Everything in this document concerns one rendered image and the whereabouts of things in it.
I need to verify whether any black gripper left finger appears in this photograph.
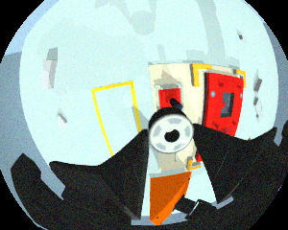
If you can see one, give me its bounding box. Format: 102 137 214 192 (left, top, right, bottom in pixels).
49 129 149 221

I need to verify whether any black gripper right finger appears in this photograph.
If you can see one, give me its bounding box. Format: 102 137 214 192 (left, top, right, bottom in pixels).
193 124 277 204

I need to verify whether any black and white wheel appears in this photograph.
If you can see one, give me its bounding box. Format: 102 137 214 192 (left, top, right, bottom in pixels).
148 106 195 153

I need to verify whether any yellow rectangular outline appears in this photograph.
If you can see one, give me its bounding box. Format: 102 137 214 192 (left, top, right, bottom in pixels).
91 81 141 156

